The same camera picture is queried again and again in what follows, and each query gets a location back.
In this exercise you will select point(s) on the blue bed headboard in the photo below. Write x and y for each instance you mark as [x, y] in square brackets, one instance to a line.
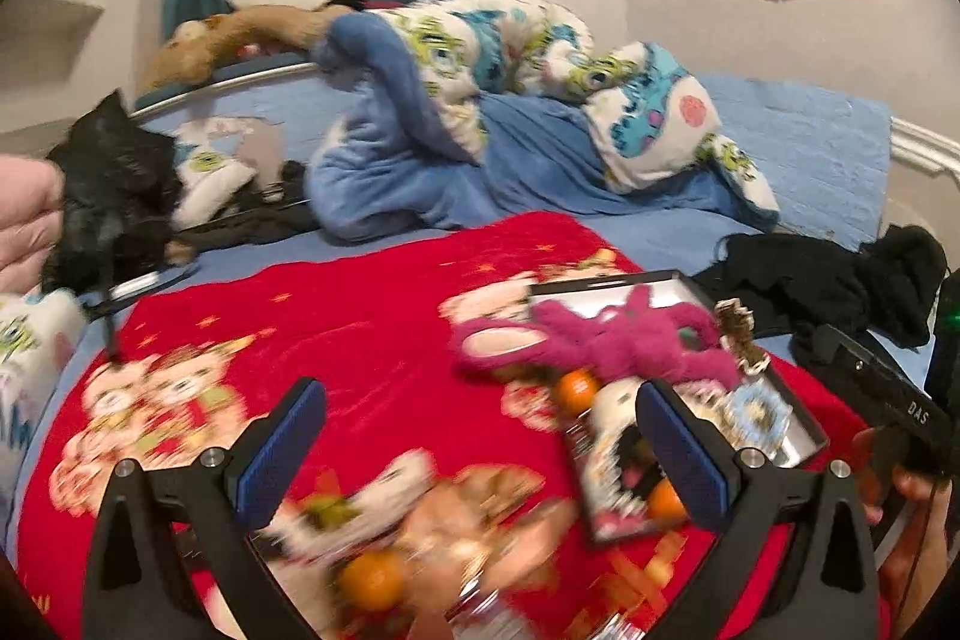
[285, 100]

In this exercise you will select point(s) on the pink plush toy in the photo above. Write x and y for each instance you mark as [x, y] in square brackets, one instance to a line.
[600, 332]

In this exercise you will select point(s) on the printed black edged packet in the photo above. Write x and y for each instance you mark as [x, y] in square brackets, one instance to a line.
[607, 445]

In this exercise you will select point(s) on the white bed frame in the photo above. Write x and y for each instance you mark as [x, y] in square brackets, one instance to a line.
[922, 145]

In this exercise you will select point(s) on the white tube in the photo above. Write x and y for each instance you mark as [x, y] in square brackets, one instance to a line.
[135, 287]

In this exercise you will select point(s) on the white wall shelf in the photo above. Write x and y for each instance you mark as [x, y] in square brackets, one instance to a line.
[67, 18]

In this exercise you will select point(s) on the orange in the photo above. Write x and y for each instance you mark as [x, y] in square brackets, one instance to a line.
[371, 581]
[666, 503]
[576, 391]

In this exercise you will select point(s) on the black rimmed tray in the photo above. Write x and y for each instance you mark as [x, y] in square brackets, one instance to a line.
[787, 415]

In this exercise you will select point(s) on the pink quilt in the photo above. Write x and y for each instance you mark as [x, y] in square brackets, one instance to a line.
[26, 220]

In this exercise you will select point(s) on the blue monster print quilt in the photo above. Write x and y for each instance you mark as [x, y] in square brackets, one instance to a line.
[450, 40]

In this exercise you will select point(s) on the black puffer jacket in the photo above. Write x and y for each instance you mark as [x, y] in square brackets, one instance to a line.
[112, 183]

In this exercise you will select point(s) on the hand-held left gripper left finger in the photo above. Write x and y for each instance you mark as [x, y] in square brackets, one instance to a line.
[281, 452]

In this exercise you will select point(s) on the person's right hand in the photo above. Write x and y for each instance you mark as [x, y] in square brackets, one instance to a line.
[926, 520]

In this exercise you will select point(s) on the brown plush dog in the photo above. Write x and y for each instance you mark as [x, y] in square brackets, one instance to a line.
[225, 40]

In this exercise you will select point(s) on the large white printed pillow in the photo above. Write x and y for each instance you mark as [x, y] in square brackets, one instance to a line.
[34, 355]

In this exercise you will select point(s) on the small beige figurine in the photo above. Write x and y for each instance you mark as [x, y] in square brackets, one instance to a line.
[739, 332]

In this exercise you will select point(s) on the black garment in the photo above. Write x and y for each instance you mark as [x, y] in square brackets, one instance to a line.
[802, 280]
[255, 224]

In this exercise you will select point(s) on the small monster print pillow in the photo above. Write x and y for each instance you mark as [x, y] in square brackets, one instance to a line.
[214, 175]

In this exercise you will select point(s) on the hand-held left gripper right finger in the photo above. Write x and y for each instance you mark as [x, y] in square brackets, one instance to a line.
[682, 452]

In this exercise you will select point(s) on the round blue white ornament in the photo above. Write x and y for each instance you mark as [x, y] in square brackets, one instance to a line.
[754, 419]

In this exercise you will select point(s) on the red bear print blanket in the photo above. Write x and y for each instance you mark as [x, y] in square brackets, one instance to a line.
[375, 340]

